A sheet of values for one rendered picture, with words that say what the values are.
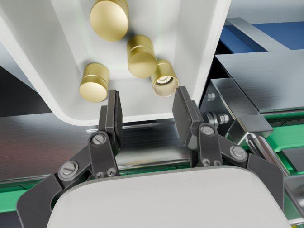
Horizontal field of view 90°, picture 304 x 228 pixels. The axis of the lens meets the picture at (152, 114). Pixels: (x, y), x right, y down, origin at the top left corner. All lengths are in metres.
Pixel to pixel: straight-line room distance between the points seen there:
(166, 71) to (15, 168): 0.25
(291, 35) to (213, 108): 0.31
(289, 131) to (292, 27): 0.36
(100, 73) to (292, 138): 0.23
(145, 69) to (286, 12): 0.43
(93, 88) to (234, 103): 0.16
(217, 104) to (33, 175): 0.26
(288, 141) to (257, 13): 0.36
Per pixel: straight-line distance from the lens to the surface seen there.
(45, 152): 0.29
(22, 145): 0.32
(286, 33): 0.49
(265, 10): 0.51
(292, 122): 0.24
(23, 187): 0.31
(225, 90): 0.20
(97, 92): 0.21
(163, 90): 0.22
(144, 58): 0.18
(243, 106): 0.19
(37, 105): 0.75
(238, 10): 0.47
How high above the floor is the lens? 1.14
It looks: 41 degrees down
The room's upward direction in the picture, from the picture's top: 171 degrees clockwise
